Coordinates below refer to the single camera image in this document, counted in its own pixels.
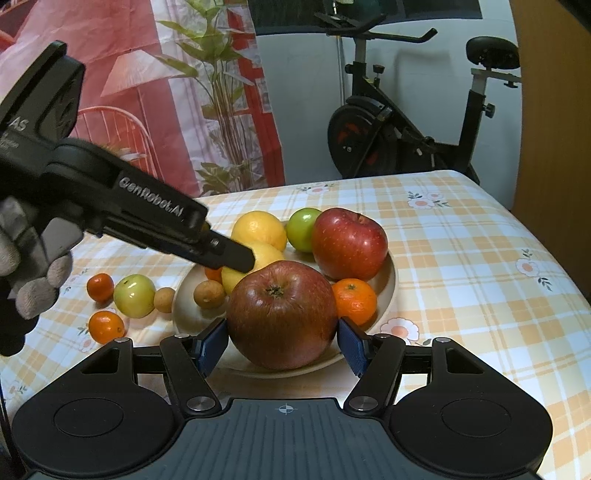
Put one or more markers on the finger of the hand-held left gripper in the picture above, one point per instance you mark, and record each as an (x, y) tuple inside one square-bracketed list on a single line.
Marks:
[(231, 256)]

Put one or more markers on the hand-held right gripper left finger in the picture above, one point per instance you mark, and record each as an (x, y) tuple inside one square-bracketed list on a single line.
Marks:
[(213, 346)]

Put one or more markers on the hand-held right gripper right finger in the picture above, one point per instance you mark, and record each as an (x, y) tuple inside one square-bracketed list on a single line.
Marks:
[(353, 346)]

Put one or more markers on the small orange tangerine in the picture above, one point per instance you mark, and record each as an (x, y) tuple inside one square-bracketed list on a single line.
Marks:
[(358, 301), (213, 275), (100, 287), (106, 326)]

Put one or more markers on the yellow lemon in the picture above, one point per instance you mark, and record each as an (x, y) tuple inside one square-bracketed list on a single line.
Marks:
[(263, 228), (270, 254)]

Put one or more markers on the cream round plate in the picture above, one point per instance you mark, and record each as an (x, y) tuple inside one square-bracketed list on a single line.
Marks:
[(189, 314)]

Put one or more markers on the small brown longan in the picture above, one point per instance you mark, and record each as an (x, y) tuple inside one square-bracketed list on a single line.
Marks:
[(208, 294), (164, 300)]

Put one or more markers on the dull red apple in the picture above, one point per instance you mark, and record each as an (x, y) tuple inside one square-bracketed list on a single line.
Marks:
[(281, 318)]

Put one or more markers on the green lime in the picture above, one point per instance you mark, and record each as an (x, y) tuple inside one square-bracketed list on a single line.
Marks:
[(302, 228)]

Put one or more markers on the bright red apple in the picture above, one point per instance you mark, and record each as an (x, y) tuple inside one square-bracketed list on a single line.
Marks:
[(349, 242)]

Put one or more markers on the person's left hand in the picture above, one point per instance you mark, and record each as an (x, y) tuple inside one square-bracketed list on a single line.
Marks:
[(27, 267)]

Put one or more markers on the small green apple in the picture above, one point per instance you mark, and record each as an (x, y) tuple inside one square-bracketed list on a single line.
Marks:
[(134, 296)]

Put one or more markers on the checked floral tablecloth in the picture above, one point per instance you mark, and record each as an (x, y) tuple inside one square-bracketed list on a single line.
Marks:
[(461, 258)]

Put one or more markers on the black exercise bike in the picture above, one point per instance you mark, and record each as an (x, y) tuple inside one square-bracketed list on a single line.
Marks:
[(364, 134)]

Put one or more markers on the metal pole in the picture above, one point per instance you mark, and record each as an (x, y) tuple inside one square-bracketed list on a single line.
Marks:
[(341, 74)]

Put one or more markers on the wooden door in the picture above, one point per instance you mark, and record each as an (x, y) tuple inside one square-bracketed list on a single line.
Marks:
[(554, 138)]

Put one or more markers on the printed wall tapestry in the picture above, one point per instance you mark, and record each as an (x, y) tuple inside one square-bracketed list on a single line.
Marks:
[(161, 92)]

